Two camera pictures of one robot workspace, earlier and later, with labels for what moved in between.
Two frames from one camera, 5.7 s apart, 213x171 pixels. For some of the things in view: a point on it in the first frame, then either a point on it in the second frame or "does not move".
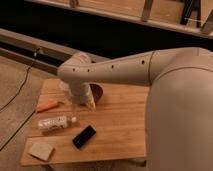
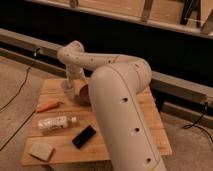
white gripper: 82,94 → 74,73
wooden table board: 65,132 does not move
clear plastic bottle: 56,122 does not move
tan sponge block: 40,150 does not move
